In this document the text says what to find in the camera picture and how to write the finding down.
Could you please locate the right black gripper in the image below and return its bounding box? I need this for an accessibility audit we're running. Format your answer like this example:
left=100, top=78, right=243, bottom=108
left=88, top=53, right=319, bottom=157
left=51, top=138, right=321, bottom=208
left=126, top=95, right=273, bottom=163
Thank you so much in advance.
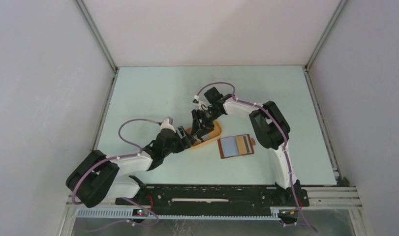
left=190, top=107, right=223, bottom=138

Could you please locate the orange plastic card tray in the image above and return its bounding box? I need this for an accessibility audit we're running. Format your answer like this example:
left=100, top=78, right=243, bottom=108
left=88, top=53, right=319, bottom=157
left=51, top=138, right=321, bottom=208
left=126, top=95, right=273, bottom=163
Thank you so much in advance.
left=191, top=120, right=222, bottom=149

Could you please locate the brown leather card holder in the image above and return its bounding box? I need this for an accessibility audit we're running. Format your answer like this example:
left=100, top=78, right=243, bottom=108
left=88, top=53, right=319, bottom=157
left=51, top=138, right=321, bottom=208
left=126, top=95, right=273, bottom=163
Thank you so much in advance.
left=217, top=134, right=256, bottom=159

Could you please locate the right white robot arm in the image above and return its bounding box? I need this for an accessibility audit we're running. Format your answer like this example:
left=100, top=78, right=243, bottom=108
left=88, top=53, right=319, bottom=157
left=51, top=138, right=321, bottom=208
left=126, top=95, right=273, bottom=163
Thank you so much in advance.
left=190, top=87, right=301, bottom=206

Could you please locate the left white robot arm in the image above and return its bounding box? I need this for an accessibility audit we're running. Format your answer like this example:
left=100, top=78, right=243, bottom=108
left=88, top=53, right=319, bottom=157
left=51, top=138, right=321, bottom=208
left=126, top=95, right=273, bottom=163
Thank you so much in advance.
left=65, top=126, right=198, bottom=208

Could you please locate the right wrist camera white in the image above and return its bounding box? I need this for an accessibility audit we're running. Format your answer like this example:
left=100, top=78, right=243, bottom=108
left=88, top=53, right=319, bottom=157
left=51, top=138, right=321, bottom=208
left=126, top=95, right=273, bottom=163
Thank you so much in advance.
left=192, top=95, right=208, bottom=111

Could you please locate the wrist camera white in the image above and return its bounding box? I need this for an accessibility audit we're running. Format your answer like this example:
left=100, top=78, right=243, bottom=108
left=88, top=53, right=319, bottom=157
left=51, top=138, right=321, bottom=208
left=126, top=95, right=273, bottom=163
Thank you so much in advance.
left=160, top=117, right=175, bottom=132
left=192, top=95, right=208, bottom=111

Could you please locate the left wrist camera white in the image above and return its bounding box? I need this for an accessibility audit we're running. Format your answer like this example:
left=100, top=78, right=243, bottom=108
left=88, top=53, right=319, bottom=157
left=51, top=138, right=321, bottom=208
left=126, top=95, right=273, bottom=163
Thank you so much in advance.
left=160, top=117, right=175, bottom=132

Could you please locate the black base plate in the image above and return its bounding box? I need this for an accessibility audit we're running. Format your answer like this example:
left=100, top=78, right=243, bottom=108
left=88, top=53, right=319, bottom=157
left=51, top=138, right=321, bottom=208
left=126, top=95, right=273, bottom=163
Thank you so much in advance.
left=131, top=184, right=309, bottom=217

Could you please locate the white cable duct strip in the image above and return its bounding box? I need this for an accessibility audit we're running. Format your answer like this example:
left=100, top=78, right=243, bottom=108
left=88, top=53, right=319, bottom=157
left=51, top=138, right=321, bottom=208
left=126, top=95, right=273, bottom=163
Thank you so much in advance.
left=77, top=207, right=280, bottom=220

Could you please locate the aluminium frame rail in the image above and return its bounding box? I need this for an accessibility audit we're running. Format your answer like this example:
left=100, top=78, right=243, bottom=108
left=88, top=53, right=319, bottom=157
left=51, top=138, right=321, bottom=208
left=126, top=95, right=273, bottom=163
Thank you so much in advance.
left=66, top=185, right=363, bottom=210

